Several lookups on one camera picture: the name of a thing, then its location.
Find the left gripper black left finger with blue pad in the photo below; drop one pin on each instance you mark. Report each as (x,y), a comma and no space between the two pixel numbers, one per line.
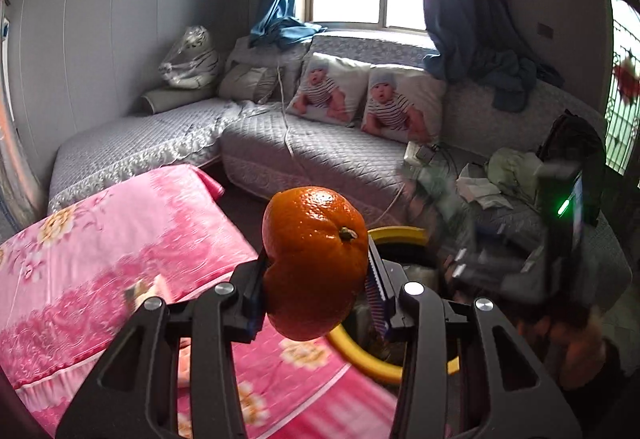
(132,391)

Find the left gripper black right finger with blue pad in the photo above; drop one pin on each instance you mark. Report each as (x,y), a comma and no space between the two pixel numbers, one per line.
(466,373)

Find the orange mandarin fruit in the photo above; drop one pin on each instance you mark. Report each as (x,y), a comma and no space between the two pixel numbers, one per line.
(317,246)

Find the small beige carton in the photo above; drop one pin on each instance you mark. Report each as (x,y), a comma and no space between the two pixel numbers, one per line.
(140,291)

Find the yellow rim trash bin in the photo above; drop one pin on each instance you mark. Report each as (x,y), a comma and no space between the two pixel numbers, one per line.
(400,312)

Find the person's right hand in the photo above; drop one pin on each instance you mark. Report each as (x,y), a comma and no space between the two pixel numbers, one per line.
(585,349)

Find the white crumpled cloth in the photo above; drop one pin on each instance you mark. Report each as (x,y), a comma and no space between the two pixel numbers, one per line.
(474,187)

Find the light green cloth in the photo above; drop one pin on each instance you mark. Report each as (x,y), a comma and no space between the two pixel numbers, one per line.
(515,173)

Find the pink floral table cloth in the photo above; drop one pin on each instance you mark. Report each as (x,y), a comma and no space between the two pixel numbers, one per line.
(64,281)

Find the white power adapter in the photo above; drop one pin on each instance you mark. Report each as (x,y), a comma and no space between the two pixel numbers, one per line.
(419,155)

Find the right baby print pillow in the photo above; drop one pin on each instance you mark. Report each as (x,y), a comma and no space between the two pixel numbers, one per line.
(403,104)

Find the baby print pillow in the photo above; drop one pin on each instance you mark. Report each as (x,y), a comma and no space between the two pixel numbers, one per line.
(330,90)
(403,104)

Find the striped grey hanging sheet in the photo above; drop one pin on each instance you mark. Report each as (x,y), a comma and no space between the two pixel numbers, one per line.
(23,201)

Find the grey quilted corner sofa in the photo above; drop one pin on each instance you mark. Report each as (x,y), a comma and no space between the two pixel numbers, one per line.
(264,150)

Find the dark blue right curtain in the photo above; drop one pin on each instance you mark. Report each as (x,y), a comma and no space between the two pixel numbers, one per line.
(477,40)

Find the left baby print pillow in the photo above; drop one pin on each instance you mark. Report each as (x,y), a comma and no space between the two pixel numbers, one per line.
(330,90)

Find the grey bolster pillow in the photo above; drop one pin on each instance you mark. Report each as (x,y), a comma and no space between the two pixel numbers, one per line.
(164,99)

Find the silver plastic bag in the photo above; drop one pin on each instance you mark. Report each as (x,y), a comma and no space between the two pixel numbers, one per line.
(192,62)

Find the blue left curtain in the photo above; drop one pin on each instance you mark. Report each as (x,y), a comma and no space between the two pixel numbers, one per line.
(276,24)

